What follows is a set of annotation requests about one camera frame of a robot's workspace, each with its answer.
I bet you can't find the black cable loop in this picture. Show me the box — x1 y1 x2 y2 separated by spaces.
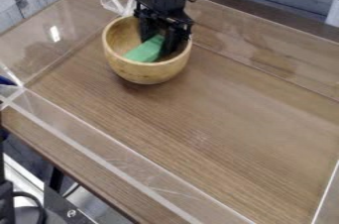
12 191 48 224

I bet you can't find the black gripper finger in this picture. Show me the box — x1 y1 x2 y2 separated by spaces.
160 24 192 56
138 18 158 42

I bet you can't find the brown wooden bowl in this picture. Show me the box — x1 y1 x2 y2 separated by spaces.
101 16 192 84

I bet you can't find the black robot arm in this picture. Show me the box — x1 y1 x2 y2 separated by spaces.
133 0 193 56

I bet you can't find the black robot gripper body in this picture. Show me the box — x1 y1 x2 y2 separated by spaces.
133 0 193 30

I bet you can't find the clear acrylic table barrier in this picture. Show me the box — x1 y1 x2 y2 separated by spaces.
0 0 339 224

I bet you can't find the green rectangular block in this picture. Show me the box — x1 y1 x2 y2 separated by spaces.
122 35 164 62

